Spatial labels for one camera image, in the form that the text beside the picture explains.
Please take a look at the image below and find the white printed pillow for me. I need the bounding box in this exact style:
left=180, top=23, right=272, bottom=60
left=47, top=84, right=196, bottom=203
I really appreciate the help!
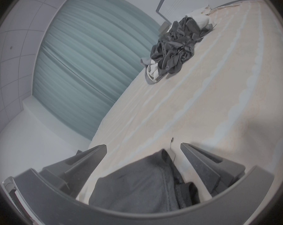
left=184, top=5, right=215, bottom=29

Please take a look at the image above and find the blue-green curtain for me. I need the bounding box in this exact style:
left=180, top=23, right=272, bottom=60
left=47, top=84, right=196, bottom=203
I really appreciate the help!
left=32, top=47, right=116, bottom=141
left=39, top=0, right=166, bottom=103

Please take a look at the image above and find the grey bedside table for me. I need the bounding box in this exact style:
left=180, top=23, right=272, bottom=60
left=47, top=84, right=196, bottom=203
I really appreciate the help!
left=159, top=21, right=173, bottom=36

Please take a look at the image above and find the bed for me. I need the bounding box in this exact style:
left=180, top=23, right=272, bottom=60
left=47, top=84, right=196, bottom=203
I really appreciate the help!
left=75, top=0, right=283, bottom=202

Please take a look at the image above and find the pile of clothes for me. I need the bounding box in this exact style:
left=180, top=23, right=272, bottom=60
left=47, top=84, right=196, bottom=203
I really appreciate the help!
left=141, top=17, right=215, bottom=85

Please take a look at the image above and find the black T-shirt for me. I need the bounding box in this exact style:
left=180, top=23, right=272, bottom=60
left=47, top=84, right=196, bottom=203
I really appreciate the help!
left=88, top=148, right=201, bottom=214

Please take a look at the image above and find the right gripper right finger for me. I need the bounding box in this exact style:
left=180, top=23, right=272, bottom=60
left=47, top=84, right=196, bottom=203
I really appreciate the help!
left=180, top=142, right=246, bottom=200

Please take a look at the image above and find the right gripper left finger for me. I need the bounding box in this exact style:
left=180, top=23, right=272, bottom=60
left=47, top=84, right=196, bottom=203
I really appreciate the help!
left=39, top=144, right=107, bottom=199

